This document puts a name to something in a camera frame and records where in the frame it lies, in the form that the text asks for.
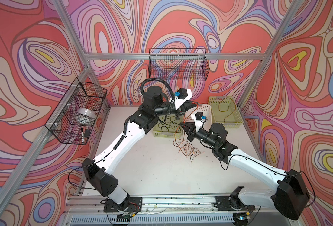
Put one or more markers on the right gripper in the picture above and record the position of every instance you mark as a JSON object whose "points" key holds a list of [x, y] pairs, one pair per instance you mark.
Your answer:
{"points": [[190, 126]]}

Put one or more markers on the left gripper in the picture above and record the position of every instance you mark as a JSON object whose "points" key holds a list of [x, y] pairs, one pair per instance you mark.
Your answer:
{"points": [[178, 113]]}

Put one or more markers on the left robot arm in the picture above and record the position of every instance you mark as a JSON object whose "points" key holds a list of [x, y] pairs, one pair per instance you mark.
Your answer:
{"points": [[158, 100]]}

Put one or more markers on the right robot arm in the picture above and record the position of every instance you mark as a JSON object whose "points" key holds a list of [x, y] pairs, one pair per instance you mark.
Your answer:
{"points": [[287, 191]]}

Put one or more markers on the left green plastic basket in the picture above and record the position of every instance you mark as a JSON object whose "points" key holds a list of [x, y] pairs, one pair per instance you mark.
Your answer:
{"points": [[168, 128]]}

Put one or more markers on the green plastic basket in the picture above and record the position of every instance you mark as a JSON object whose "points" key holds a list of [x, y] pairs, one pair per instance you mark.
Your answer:
{"points": [[168, 128], [225, 111]]}

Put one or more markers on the white plastic basket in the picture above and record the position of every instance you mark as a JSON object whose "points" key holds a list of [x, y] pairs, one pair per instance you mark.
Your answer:
{"points": [[205, 109]]}

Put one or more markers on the right green plastic basket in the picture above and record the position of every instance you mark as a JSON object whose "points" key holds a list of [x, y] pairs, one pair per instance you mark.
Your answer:
{"points": [[225, 111]]}

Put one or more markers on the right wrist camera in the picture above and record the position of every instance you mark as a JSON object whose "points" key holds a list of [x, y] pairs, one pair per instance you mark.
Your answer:
{"points": [[199, 119]]}

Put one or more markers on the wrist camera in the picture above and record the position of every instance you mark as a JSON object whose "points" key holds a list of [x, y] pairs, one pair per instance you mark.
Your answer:
{"points": [[199, 119], [181, 96]]}

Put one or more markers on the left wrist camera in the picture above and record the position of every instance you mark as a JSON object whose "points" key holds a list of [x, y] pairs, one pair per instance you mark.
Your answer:
{"points": [[181, 96]]}

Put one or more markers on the black wire basket back wall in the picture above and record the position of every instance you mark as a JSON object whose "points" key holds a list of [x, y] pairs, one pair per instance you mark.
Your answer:
{"points": [[178, 64]]}

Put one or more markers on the black wire basket wall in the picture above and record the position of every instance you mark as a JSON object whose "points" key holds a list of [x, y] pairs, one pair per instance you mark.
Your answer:
{"points": [[178, 64], [65, 124]]}

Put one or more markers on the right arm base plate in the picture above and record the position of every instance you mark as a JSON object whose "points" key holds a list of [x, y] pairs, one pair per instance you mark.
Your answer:
{"points": [[228, 203]]}

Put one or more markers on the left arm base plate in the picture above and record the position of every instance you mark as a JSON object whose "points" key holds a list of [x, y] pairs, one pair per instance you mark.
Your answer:
{"points": [[128, 206]]}

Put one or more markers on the white bowl in wire basket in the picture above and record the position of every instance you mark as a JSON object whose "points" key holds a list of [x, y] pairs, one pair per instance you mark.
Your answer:
{"points": [[87, 112]]}

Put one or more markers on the black marker in wire basket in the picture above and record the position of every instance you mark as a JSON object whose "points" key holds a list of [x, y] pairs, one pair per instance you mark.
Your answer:
{"points": [[82, 136]]}

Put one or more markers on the black wire basket left wall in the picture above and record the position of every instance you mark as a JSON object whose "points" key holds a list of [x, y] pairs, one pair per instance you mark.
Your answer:
{"points": [[65, 124]]}

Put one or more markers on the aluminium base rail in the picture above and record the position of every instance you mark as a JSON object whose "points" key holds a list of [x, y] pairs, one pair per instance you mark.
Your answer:
{"points": [[151, 204]]}

